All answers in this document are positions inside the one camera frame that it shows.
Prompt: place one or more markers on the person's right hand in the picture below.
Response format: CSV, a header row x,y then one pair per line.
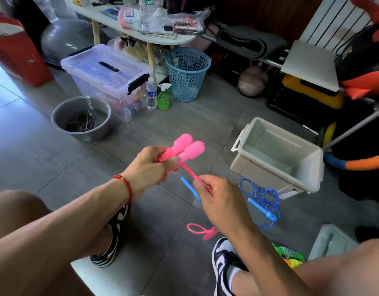
x,y
223,203

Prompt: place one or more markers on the person's left hand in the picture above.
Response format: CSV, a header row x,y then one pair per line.
x,y
146,172

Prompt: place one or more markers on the white plastic bin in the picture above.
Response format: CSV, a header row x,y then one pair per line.
x,y
282,154

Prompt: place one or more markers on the person's left forearm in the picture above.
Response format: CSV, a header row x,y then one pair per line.
x,y
54,243

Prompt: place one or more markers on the person's right forearm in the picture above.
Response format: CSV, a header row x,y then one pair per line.
x,y
269,268

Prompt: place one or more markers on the white bin lid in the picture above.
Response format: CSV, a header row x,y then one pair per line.
x,y
331,240

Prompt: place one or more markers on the person's left leg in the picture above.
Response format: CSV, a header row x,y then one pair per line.
x,y
17,218

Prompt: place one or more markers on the person's leg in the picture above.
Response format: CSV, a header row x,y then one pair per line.
x,y
349,268
17,218

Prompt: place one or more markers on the person's right leg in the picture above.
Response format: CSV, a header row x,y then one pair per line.
x,y
349,268

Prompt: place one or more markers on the black white right shoe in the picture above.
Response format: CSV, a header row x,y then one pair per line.
x,y
223,262

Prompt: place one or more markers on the black white shoe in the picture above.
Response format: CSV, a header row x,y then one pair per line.
x,y
109,249
223,262

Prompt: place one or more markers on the green spray bottle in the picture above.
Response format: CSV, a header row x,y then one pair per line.
x,y
163,98

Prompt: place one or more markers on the small plastic water bottle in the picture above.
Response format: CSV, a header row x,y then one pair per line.
x,y
152,95

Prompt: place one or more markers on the black white left shoe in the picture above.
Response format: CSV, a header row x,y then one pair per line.
x,y
109,249

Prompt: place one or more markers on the grey metal basin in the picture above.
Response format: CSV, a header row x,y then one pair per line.
x,y
61,120

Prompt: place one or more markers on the blue mesh plastic basket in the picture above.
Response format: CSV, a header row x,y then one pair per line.
x,y
187,74

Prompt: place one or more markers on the clear bin with black latches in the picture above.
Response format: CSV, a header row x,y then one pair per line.
x,y
97,67

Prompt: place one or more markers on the brown ball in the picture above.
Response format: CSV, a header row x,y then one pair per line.
x,y
253,81

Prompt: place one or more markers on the yellow black case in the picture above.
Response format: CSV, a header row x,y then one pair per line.
x,y
312,90

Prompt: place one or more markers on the multicoloured hula hoop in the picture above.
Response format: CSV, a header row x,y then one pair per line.
x,y
362,162

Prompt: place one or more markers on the white metal pole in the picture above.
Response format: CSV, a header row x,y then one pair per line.
x,y
356,126

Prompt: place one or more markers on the pink white packet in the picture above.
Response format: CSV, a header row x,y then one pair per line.
x,y
129,18

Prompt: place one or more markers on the grey exercise ball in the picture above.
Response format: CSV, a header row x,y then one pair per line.
x,y
65,40

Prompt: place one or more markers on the clear plastic bag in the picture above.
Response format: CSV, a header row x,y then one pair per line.
x,y
189,22

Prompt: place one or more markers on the white round table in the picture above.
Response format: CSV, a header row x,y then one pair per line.
x,y
103,15

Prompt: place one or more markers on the grey flat board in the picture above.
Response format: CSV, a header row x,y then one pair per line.
x,y
309,63

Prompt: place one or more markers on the grey folded mat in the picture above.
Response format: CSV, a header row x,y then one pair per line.
x,y
251,41

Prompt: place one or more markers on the large plastic water bottle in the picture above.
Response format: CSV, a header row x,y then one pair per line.
x,y
145,1

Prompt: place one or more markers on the red bag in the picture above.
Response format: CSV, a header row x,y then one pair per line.
x,y
17,52

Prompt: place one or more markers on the white plastic bag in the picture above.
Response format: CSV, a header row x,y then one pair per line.
x,y
44,6

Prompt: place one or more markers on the black red inflatable toy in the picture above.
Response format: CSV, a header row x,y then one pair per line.
x,y
365,61

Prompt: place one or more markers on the white radiator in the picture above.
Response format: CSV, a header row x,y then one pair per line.
x,y
331,18

